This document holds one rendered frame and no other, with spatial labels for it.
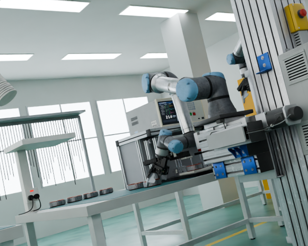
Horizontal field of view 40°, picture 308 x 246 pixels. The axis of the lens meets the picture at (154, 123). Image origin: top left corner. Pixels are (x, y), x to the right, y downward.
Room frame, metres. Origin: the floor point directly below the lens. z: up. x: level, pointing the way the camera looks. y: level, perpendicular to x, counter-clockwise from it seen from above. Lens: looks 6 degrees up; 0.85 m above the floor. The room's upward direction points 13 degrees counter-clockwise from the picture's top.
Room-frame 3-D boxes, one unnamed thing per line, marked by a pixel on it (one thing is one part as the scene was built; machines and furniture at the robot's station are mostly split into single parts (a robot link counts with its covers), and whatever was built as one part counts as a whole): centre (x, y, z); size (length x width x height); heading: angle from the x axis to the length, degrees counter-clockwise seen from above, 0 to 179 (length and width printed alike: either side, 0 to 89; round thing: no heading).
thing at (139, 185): (2.77, 0.20, 0.77); 0.11 x 0.11 x 0.04
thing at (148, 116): (3.22, -0.10, 1.22); 0.44 x 0.39 x 0.20; 129
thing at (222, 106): (2.21, -0.36, 1.09); 0.15 x 0.15 x 0.10
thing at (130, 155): (3.07, 0.21, 0.91); 0.28 x 0.03 x 0.32; 39
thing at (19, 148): (2.85, 0.78, 0.98); 0.37 x 0.35 x 0.46; 129
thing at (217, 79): (2.20, -0.35, 1.20); 0.13 x 0.12 x 0.14; 117
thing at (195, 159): (3.16, -0.13, 0.92); 0.66 x 0.01 x 0.30; 129
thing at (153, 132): (3.21, -0.09, 1.09); 0.68 x 0.44 x 0.05; 129
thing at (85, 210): (3.15, -0.14, 0.72); 2.20 x 1.01 x 0.05; 129
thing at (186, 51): (7.23, -0.81, 1.65); 0.50 x 0.45 x 3.30; 39
